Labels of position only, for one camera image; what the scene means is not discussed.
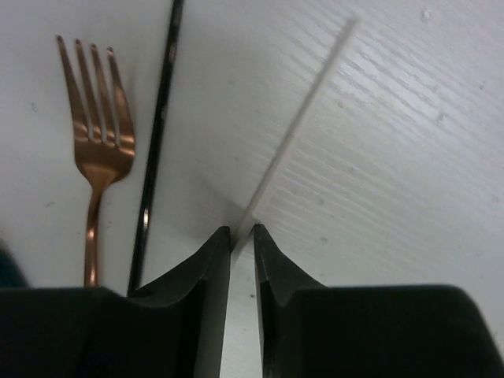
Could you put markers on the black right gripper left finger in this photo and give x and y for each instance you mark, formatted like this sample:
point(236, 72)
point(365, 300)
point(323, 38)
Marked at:
point(171, 327)

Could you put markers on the rose gold fork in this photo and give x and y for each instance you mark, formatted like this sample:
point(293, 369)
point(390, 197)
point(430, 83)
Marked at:
point(103, 135)

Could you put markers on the dark slim chopstick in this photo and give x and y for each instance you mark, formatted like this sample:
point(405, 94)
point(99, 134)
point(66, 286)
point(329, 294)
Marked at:
point(156, 137)

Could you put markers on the gold spoon green handle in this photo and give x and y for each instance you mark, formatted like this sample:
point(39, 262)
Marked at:
point(10, 274)

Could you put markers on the thin silver chopstick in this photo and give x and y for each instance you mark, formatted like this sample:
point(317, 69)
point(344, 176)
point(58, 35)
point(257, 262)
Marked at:
point(267, 185)

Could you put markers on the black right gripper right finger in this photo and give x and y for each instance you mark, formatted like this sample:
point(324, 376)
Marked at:
point(311, 330)

